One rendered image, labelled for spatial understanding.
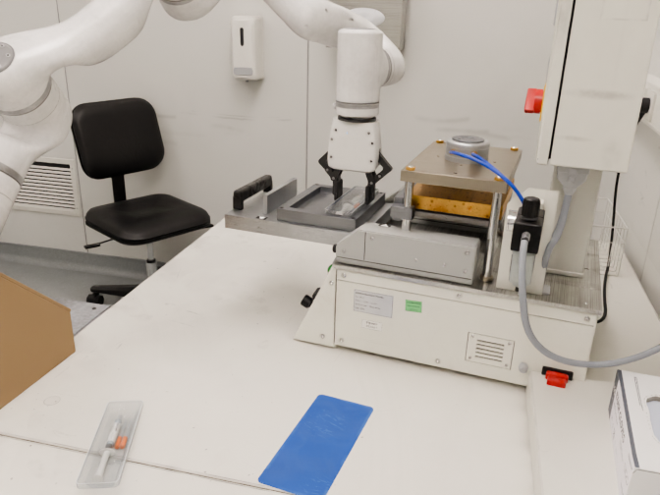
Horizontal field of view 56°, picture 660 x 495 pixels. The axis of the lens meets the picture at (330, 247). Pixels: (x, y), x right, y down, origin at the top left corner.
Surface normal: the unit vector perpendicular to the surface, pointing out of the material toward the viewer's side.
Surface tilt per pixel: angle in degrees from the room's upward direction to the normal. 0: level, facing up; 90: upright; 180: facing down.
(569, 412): 0
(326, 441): 0
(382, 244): 90
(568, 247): 90
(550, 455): 0
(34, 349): 90
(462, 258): 90
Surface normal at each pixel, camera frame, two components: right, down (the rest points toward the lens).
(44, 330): 0.96, 0.13
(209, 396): 0.03, -0.93
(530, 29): -0.24, 0.35
